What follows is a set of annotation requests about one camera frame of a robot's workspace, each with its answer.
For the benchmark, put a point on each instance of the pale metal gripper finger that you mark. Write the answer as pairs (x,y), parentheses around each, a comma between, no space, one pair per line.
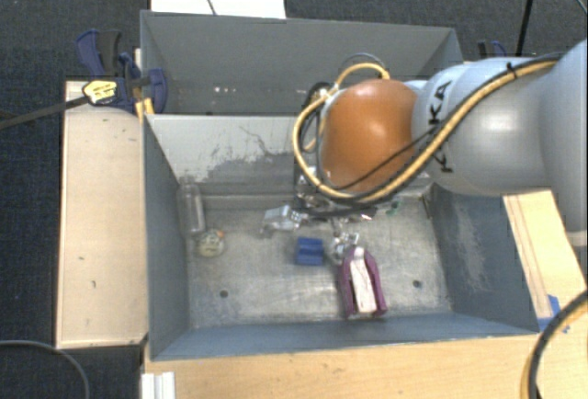
(281,219)
(343,246)

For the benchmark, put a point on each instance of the blue block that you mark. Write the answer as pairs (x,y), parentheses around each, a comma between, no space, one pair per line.
(308,251)

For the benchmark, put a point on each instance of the purple and white stapler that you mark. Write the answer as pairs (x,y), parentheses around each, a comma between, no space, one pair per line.
(363,284)

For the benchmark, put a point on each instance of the grey metal bin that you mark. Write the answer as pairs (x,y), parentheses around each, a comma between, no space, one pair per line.
(285,291)

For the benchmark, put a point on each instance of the pale yellow-green ball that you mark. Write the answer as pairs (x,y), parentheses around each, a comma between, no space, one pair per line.
(210,243)

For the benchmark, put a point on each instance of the pale wood board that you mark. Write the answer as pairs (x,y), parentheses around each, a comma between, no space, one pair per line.
(101,222)

